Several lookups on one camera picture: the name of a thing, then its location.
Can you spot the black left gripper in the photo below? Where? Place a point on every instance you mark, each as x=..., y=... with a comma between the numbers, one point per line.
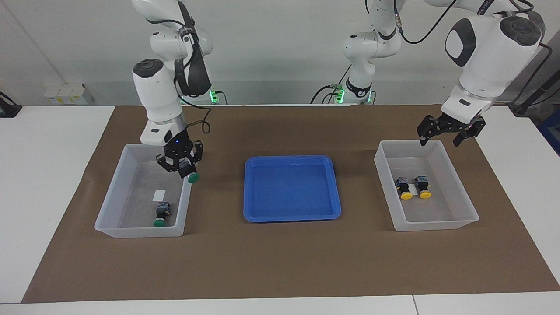
x=459, y=127

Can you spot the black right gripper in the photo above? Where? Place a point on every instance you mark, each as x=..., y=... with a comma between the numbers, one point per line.
x=179, y=148

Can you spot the green push button switch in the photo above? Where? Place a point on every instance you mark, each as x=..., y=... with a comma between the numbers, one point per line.
x=193, y=177
x=159, y=222

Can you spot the yellow push button switch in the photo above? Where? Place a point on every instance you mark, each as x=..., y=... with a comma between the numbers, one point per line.
x=407, y=195
x=425, y=194

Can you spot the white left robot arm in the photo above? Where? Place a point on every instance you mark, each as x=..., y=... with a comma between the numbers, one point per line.
x=485, y=65

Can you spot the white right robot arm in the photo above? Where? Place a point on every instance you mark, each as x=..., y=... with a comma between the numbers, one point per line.
x=157, y=96

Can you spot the white paper label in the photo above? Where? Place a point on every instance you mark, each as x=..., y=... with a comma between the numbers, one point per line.
x=159, y=195

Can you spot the black metal stand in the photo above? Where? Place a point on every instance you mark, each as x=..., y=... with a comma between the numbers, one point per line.
x=523, y=107

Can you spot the translucent white plastic box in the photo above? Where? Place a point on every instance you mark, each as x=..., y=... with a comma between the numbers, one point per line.
x=140, y=232
x=428, y=225

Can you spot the blue plastic crate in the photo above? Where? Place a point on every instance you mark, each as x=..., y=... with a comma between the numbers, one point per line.
x=553, y=131

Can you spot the blue plastic tray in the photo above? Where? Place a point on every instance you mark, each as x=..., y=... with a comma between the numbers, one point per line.
x=288, y=192

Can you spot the white power strip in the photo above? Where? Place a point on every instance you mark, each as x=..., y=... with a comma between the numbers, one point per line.
x=65, y=95

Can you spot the brown paper table mat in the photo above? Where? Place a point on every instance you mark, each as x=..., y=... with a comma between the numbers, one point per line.
x=280, y=262

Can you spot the black flat desk object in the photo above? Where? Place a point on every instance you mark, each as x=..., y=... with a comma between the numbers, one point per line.
x=8, y=109

